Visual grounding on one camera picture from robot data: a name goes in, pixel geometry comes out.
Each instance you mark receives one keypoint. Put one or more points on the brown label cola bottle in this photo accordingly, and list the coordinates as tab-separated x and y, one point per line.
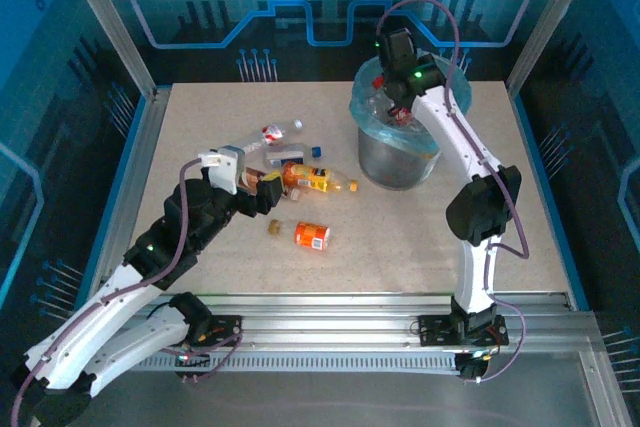
252	178

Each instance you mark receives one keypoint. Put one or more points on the orange juice bottle yellow label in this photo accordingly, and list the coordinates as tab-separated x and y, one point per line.
310	177

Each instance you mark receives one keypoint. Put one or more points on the metal bin with blue liner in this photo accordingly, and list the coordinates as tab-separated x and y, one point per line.
360	97

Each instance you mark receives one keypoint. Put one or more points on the orange label bottle gold cap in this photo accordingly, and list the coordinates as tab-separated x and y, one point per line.
312	235

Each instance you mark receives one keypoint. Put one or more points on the metal waste bin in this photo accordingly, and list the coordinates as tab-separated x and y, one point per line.
395	169

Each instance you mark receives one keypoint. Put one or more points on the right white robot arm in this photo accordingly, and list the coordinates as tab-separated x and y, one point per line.
435	119

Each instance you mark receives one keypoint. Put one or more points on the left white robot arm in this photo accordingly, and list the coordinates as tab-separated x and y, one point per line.
90	327

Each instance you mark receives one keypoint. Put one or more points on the clear bottle blue cap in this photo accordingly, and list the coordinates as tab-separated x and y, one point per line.
287	154

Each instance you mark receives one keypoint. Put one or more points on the red-white label bottle white cap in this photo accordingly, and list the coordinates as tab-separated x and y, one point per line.
272	133

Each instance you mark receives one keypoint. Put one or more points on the blue table edge trim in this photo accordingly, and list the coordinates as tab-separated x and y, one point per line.
119	174
533	147

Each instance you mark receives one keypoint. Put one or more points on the black connector block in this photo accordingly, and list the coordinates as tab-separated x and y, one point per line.
470	369
200	360

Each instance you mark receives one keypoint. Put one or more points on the steel front panel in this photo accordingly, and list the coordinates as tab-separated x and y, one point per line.
325	402

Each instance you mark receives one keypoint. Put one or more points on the aluminium frame side beam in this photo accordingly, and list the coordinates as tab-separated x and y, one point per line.
602	387
131	182

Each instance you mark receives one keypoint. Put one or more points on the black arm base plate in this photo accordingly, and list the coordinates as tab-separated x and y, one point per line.
432	329
227	324

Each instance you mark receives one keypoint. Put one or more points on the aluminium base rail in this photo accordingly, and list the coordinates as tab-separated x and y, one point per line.
325	319

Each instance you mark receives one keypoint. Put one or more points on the aluminium frame post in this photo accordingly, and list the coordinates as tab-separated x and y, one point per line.
551	22
111	22

